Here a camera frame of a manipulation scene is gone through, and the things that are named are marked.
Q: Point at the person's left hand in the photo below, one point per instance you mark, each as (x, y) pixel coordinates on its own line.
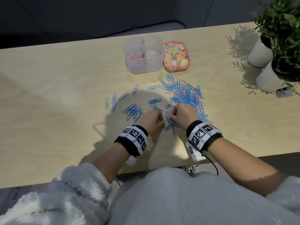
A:
(148, 121)

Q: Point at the person's right hand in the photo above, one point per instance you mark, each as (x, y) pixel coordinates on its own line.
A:
(186, 114)

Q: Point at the person's right fingers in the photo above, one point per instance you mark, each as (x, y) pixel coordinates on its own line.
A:
(174, 113)

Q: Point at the person's left fingers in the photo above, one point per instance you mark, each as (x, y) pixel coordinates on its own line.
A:
(159, 115)

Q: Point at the person's right forearm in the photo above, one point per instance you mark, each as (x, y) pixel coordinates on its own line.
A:
(243, 162)

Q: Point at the person's left forearm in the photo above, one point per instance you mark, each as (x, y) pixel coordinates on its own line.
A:
(112, 162)

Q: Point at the pile of blue paper clips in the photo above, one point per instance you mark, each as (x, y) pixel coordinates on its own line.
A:
(187, 94)

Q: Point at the scattered pink clips among blue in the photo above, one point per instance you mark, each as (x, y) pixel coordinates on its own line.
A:
(174, 90)

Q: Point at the black marker wristband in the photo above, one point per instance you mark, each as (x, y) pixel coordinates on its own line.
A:
(202, 134)
(133, 138)

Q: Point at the floral pink tin box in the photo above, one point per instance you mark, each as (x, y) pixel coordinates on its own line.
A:
(176, 56)

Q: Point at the clear plastic divided container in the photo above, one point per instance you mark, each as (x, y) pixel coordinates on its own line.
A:
(143, 55)

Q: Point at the heap of pink paper clips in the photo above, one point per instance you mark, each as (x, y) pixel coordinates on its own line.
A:
(136, 56)

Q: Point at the fuzzy grey sweater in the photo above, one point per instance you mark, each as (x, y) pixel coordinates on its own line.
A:
(173, 199)

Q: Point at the white plant pot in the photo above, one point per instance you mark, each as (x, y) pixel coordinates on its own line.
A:
(268, 78)
(259, 53)

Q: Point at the grey table power socket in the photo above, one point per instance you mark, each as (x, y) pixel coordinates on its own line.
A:
(283, 93)

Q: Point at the dark grey sofa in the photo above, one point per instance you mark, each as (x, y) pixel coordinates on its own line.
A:
(93, 18)

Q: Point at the green leafy plant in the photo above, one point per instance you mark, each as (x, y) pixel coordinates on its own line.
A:
(279, 18)
(289, 60)

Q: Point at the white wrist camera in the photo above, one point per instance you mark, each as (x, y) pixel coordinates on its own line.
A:
(131, 160)
(195, 153)

